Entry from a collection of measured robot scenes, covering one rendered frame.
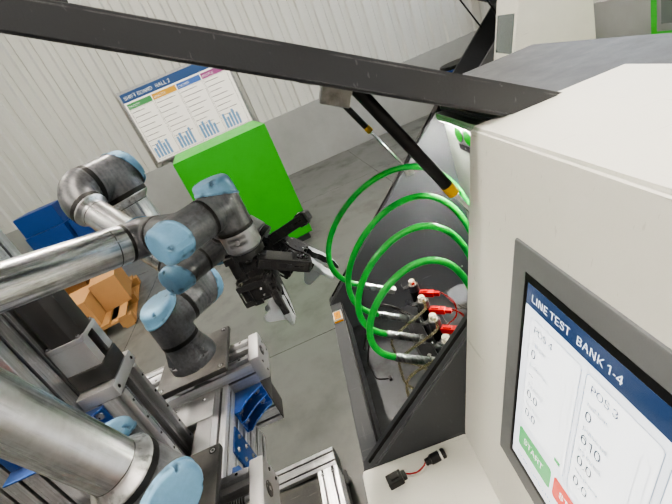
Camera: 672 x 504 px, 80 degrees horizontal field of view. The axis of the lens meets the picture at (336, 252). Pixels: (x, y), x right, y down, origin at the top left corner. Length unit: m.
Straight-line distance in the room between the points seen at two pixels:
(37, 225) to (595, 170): 7.28
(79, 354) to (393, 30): 7.22
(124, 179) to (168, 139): 6.17
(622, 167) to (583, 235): 0.07
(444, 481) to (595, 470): 0.40
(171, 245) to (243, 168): 3.47
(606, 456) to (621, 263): 0.19
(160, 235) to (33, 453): 0.33
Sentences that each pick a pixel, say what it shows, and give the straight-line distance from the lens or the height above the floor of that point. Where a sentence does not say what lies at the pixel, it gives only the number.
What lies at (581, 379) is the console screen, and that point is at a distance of 0.47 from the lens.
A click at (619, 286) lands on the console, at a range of 0.40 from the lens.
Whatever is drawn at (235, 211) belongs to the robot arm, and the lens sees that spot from 0.79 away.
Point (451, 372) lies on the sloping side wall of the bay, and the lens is 0.79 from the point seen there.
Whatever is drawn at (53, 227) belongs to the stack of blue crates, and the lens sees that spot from 7.34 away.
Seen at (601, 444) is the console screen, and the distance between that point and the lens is 0.48.
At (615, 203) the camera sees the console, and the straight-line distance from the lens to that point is 0.38.
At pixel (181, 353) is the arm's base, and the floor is 1.11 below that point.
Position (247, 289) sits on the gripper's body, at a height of 1.35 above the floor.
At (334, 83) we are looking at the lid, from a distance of 0.52.
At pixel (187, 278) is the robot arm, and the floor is 1.37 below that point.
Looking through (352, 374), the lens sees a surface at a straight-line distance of 1.14.
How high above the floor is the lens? 1.71
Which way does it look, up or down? 26 degrees down
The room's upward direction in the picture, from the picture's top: 23 degrees counter-clockwise
